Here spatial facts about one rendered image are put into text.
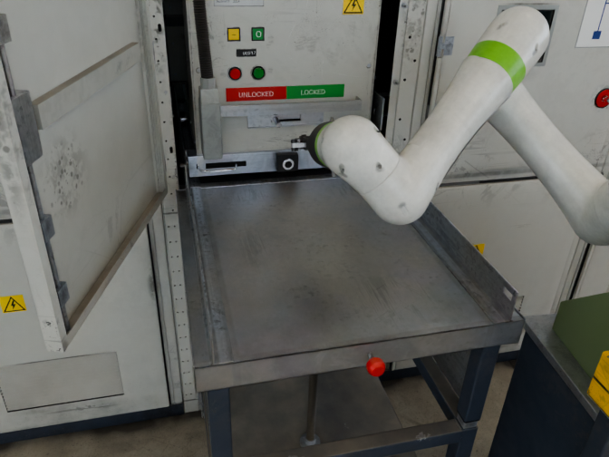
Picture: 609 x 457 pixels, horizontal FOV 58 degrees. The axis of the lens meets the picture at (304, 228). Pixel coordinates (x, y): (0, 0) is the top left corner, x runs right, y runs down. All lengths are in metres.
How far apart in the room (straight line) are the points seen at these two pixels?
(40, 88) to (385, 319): 0.71
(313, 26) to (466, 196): 0.70
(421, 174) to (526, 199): 0.93
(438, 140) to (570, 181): 0.39
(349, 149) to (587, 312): 0.56
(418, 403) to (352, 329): 1.10
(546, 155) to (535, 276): 0.85
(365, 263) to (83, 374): 1.01
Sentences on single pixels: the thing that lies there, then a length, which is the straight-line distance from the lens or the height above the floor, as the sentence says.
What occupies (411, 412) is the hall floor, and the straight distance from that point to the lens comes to 2.06.
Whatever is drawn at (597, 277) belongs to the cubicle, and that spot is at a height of 0.37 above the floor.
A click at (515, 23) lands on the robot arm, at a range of 1.21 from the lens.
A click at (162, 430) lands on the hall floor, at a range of 2.00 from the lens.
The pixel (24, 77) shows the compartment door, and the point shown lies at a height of 1.28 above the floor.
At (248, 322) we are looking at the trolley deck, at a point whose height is 0.85.
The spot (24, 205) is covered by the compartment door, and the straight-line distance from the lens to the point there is 0.90.
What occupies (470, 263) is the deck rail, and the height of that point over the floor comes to 0.88.
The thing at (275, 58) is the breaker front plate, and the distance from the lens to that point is 1.48.
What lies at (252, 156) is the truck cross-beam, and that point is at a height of 0.91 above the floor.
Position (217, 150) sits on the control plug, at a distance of 1.41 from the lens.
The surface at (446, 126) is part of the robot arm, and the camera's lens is 1.06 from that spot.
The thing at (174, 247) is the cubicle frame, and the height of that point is 0.67.
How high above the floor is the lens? 1.50
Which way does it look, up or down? 30 degrees down
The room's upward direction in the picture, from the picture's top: 2 degrees clockwise
